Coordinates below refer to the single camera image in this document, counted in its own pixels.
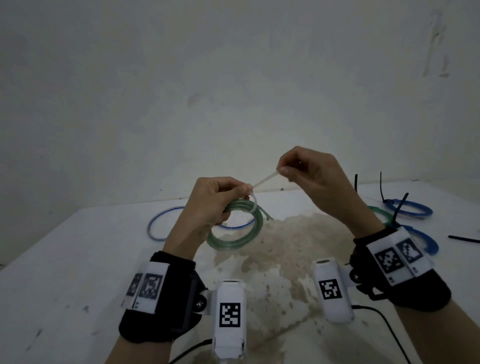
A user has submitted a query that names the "person's left forearm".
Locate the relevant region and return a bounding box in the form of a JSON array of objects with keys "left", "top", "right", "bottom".
[{"left": 104, "top": 335, "right": 174, "bottom": 364}]

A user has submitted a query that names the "white right wrist marker tag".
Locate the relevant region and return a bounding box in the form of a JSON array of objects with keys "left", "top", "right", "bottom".
[{"left": 365, "top": 226, "right": 436, "bottom": 288}]

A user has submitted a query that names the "green tubing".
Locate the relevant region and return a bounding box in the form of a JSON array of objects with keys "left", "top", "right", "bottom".
[
  {"left": 206, "top": 199, "right": 265, "bottom": 250},
  {"left": 367, "top": 205, "right": 395, "bottom": 228}
]

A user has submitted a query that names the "black right wrist strap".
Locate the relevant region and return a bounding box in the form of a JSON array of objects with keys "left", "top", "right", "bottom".
[{"left": 349, "top": 225, "right": 452, "bottom": 313}]

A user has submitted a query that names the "white zip tie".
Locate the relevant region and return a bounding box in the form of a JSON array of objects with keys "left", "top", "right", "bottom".
[{"left": 245, "top": 170, "right": 280, "bottom": 215}]

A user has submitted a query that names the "black left wrist strap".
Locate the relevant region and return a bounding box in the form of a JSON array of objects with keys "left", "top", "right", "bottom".
[{"left": 118, "top": 250, "right": 209, "bottom": 344}]

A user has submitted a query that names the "black left camera cable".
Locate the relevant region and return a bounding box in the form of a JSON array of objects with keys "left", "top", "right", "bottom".
[{"left": 168, "top": 338, "right": 214, "bottom": 364}]

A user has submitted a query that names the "person's right hand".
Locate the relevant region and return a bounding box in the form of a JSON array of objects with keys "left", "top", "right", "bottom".
[{"left": 277, "top": 146, "right": 388, "bottom": 239}]

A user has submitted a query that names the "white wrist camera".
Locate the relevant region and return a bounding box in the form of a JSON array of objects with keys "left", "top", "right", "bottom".
[
  {"left": 311, "top": 258, "right": 355, "bottom": 324},
  {"left": 211, "top": 279, "right": 247, "bottom": 361}
]

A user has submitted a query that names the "black right camera cable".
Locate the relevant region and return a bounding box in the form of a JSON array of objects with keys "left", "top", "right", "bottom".
[{"left": 350, "top": 304, "right": 412, "bottom": 364}]

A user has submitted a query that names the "black camera cable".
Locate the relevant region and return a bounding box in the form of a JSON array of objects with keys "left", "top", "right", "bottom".
[
  {"left": 168, "top": 338, "right": 214, "bottom": 364},
  {"left": 350, "top": 304, "right": 412, "bottom": 364}
]

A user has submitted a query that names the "person's right forearm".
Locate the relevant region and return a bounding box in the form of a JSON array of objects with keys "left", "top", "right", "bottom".
[{"left": 393, "top": 299, "right": 480, "bottom": 364}]

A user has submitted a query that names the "white wrist marker tag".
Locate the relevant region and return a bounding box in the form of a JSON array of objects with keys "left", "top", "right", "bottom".
[
  {"left": 120, "top": 261, "right": 170, "bottom": 314},
  {"left": 365, "top": 226, "right": 436, "bottom": 288}
]

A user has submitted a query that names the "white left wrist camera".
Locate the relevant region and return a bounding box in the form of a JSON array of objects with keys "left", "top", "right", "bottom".
[{"left": 211, "top": 279, "right": 247, "bottom": 361}]

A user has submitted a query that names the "blue coiled tubing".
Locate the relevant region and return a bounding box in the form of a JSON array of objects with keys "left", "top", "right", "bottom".
[
  {"left": 382, "top": 199, "right": 434, "bottom": 219},
  {"left": 147, "top": 206, "right": 256, "bottom": 242},
  {"left": 402, "top": 224, "right": 440, "bottom": 256}
]

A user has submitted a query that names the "white left wrist marker tag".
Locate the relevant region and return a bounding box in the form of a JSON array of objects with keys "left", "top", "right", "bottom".
[{"left": 120, "top": 261, "right": 170, "bottom": 314}]

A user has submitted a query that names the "person's left hand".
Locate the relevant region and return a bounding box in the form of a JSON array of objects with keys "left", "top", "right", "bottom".
[{"left": 163, "top": 177, "right": 254, "bottom": 262}]

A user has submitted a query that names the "black wrist strap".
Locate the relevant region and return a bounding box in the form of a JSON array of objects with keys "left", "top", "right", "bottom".
[
  {"left": 349, "top": 225, "right": 452, "bottom": 313},
  {"left": 118, "top": 250, "right": 209, "bottom": 344}
]

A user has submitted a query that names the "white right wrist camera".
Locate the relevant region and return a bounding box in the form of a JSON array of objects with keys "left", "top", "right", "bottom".
[{"left": 311, "top": 258, "right": 355, "bottom": 324}]

